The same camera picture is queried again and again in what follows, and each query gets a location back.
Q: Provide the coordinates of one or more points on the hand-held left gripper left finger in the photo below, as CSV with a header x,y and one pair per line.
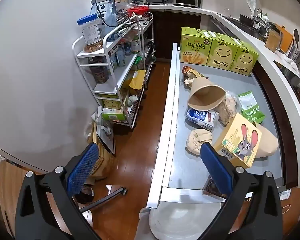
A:
x,y
82,166

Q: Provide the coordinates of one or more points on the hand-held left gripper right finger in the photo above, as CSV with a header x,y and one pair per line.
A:
x,y
215,167

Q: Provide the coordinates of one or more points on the blue white tissue packet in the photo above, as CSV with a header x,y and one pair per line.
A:
x,y
202,120

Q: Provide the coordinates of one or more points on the large brown paper cup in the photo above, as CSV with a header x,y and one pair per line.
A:
x,y
205,93

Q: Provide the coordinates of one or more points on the printed brown paper bag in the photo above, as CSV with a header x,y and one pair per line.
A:
x,y
103,162

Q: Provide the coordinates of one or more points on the dark brown packet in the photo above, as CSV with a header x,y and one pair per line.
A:
x,y
212,190

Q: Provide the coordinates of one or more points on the crumpled brown paper ball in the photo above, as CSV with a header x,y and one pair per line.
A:
x,y
197,141

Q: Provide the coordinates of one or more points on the yellow cartoon rabbit box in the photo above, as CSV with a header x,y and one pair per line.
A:
x,y
237,136

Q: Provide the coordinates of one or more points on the office chair base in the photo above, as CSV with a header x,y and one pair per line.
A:
x,y
105,198

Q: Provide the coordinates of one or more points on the white plastic bag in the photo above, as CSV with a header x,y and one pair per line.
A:
x,y
100,127

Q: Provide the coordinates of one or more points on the clear bag with brown paper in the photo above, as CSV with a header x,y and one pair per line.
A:
x,y
227,110

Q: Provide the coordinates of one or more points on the green white carton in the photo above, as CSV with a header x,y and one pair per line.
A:
x,y
112,114

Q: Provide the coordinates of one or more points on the white plate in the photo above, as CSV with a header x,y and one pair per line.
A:
x,y
180,220

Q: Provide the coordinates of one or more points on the green white snack pouch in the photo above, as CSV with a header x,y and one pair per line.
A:
x,y
251,106

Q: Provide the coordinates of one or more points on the white metal shelf cart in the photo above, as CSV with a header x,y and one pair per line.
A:
x,y
107,87

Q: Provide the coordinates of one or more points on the crumpled brown paper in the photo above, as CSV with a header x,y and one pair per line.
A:
x,y
190,83

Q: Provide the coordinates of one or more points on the clear jar dark contents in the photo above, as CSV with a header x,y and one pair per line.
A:
x,y
99,71

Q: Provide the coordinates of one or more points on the orange snack wrapper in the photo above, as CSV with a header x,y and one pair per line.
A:
x,y
191,72

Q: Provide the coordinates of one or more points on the yellow bag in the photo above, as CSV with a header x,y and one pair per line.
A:
x,y
137,79

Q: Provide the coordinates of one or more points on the green snack box smiling face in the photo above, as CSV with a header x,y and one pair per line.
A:
x,y
245,60
222,52

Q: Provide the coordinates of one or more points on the green snack box fries picture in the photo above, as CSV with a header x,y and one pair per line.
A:
x,y
193,46

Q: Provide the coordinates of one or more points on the white kitchen counter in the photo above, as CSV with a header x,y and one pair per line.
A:
x,y
265,55

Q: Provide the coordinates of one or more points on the clear jar blue lid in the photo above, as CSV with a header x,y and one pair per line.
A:
x,y
90,33

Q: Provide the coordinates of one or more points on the metal grater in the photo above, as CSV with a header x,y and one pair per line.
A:
x,y
295,55

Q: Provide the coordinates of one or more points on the clear container yellow contents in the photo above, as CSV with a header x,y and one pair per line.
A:
x,y
273,41

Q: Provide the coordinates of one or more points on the orange cutting board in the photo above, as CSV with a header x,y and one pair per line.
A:
x,y
286,38

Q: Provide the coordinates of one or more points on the sink faucet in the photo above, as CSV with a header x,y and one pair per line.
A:
x,y
259,13

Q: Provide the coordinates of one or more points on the blue coffee bag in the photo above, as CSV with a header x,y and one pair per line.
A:
x,y
106,7

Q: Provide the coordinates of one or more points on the red lid container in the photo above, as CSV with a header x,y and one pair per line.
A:
x,y
138,10

